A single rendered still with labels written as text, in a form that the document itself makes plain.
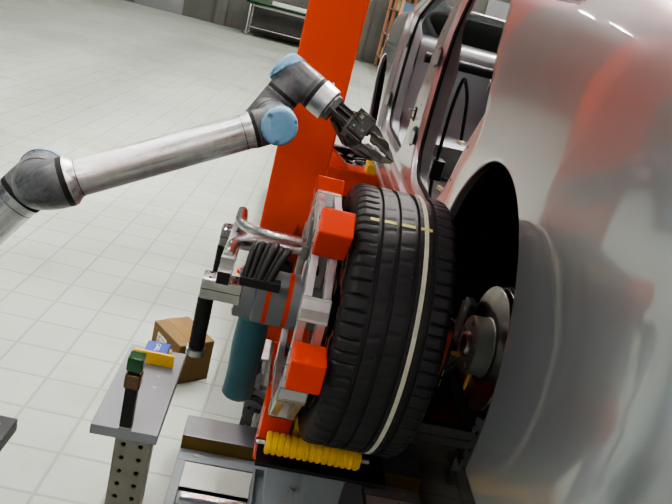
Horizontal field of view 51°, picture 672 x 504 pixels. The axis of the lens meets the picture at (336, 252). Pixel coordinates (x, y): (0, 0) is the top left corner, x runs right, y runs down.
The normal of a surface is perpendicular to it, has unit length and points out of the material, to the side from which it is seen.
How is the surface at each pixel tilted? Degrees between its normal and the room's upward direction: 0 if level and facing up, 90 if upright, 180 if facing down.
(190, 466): 0
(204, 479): 0
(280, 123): 85
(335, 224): 35
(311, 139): 90
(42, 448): 0
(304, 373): 90
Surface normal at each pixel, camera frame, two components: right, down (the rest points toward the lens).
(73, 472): 0.24, -0.91
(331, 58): 0.03, 0.35
